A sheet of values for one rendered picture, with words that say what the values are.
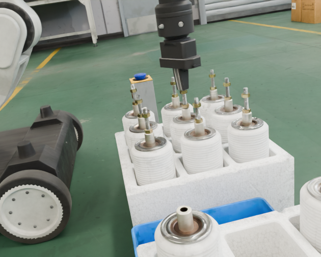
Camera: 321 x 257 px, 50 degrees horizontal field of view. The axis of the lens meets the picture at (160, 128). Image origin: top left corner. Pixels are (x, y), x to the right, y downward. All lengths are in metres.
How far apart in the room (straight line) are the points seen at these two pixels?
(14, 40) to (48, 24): 4.92
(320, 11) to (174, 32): 3.75
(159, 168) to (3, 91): 0.54
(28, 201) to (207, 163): 0.47
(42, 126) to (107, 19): 4.66
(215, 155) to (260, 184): 0.13
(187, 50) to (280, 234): 0.45
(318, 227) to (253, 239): 0.12
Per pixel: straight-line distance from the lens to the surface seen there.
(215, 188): 0.79
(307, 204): 0.58
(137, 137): 0.86
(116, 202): 1.08
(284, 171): 0.85
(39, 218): 0.98
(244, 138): 0.81
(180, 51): 0.83
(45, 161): 0.97
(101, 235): 0.96
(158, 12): 0.84
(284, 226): 0.63
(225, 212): 0.79
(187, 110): 0.90
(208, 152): 0.78
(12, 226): 1.01
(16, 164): 0.97
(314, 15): 4.48
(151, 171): 0.77
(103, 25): 5.86
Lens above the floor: 0.57
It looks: 21 degrees down
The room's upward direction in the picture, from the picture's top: 9 degrees counter-clockwise
